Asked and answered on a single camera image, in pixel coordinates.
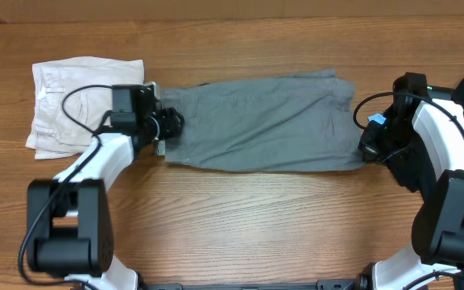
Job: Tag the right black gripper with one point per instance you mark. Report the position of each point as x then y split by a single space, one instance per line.
370 142

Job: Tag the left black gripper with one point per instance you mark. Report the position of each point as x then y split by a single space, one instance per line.
169 126

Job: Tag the grey shorts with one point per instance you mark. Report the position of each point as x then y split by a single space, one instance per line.
295 123

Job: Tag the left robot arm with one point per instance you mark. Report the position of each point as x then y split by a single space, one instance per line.
69 232

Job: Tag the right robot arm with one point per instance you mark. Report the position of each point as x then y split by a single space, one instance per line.
437 242

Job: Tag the light blue garment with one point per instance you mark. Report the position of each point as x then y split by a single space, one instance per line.
377 118

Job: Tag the black garment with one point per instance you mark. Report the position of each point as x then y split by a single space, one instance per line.
412 168

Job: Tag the folded beige shorts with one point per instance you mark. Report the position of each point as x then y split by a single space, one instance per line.
71 91

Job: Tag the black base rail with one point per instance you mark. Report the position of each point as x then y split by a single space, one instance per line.
248 286

